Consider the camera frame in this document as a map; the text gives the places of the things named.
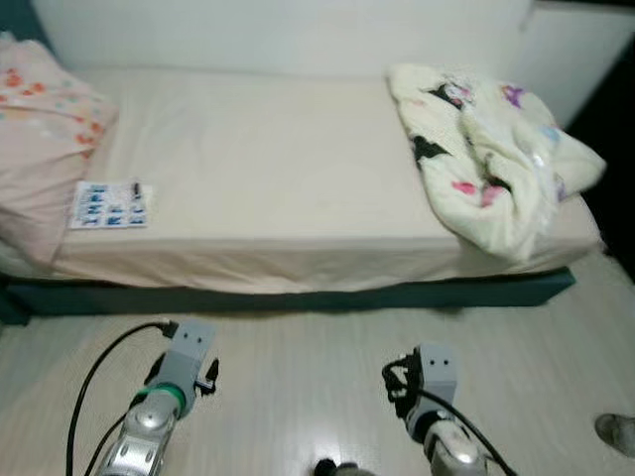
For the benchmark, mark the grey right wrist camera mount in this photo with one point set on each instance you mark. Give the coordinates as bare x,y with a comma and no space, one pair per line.
437,372

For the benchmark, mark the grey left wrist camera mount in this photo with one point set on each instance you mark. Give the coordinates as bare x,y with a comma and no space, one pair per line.
184,352

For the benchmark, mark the grey slipper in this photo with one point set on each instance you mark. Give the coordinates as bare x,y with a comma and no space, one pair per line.
615,431

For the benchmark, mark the blue and white book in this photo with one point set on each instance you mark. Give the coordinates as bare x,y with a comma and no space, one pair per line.
109,206

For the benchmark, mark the silver black robot legs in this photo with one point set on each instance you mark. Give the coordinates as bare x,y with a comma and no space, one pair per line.
327,468

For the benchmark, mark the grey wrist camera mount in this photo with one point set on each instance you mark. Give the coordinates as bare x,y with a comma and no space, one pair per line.
437,372
184,352

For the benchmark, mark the cream cartoon print quilt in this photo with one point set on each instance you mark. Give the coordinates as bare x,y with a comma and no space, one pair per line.
496,188

